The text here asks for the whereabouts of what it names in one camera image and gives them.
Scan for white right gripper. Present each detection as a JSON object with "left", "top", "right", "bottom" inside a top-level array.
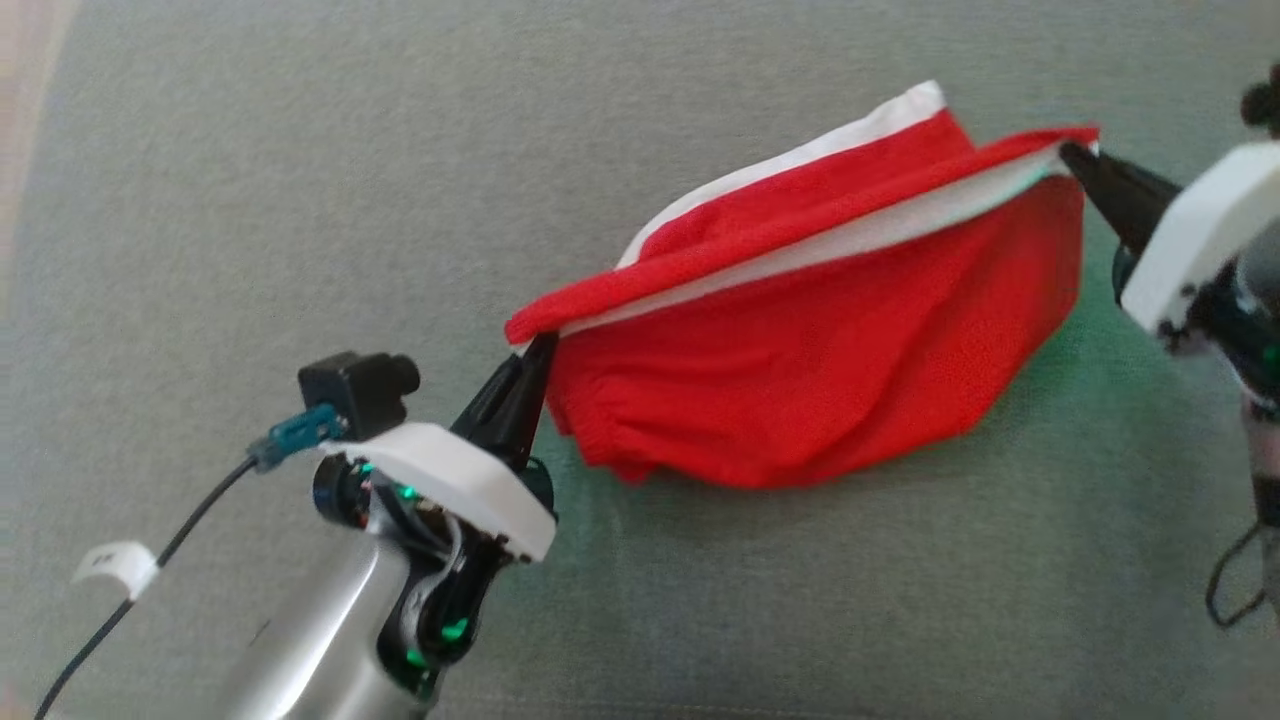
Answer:
[{"left": 1058, "top": 141, "right": 1280, "bottom": 337}]

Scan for white cable label tag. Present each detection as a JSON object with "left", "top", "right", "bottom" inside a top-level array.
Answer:
[{"left": 72, "top": 541, "right": 161, "bottom": 601}]

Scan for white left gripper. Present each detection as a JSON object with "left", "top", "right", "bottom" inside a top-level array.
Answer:
[{"left": 318, "top": 334, "right": 560, "bottom": 564}]

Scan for grey fabric sofa seat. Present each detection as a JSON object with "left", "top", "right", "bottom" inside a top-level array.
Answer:
[{"left": 0, "top": 0, "right": 1280, "bottom": 720}]

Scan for red and white shorts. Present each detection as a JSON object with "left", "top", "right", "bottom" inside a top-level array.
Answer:
[{"left": 505, "top": 80, "right": 1101, "bottom": 491}]

